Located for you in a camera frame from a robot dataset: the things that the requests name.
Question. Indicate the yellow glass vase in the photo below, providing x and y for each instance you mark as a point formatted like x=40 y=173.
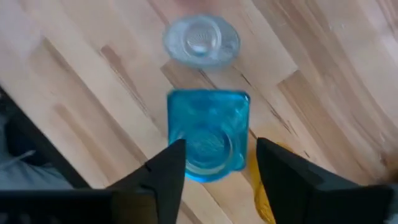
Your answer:
x=259 y=193

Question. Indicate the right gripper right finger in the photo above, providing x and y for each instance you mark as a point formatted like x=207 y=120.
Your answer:
x=295 y=193

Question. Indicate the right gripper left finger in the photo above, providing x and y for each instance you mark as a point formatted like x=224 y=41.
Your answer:
x=161 y=186

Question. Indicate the black metal rig frame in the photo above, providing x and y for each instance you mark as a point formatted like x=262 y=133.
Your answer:
x=37 y=137

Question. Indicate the teal square glass vase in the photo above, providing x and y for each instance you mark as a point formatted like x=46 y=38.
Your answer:
x=208 y=118

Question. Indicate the clear ribbed cylinder glass vase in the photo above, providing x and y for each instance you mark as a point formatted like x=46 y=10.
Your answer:
x=202 y=42

